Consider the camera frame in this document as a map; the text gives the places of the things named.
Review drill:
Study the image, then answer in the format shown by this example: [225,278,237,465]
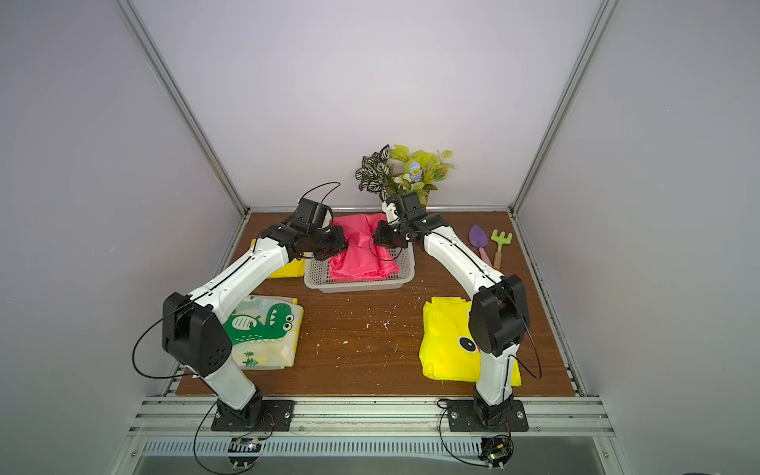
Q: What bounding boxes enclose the pink raincoat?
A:
[329,213,399,282]

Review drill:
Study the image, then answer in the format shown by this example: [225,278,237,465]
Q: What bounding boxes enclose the green dinosaur print raincoat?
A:
[224,295,304,370]

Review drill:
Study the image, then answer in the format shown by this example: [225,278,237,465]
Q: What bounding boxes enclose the yellow duck face raincoat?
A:
[418,296,523,388]

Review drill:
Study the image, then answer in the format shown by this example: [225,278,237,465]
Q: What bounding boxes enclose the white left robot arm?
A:
[161,198,348,427]

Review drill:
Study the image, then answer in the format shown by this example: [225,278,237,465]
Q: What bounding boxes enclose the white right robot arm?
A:
[373,192,530,427]

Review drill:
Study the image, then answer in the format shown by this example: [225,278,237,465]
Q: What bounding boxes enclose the white perforated plastic basket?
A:
[304,213,415,293]

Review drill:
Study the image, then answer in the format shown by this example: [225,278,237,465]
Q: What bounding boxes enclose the plain yellow folded raincoat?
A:
[245,237,302,281]

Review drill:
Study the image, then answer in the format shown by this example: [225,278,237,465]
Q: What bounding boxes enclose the artificial potted plant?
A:
[354,144,453,209]

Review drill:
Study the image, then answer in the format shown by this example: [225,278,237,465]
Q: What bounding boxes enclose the purple toy trowel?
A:
[468,225,492,266]

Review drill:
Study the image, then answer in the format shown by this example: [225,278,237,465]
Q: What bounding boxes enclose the green toy rake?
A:
[491,230,513,270]

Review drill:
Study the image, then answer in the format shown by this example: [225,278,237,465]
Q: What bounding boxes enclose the left controller board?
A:
[227,437,263,473]

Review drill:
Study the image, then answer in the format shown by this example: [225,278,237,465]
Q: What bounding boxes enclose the controller board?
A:
[227,437,263,473]
[478,433,515,470]

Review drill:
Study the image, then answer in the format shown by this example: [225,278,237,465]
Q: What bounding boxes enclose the right controller board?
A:
[478,433,515,470]

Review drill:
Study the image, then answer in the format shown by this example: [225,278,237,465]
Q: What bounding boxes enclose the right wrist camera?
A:
[382,200,399,225]

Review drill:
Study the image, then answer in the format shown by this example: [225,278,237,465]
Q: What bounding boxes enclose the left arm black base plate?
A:
[211,399,296,433]

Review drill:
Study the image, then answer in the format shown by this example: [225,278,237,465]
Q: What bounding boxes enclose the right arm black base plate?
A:
[439,397,530,433]

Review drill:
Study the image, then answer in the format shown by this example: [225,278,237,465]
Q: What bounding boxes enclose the aluminium front rail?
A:
[128,396,615,437]

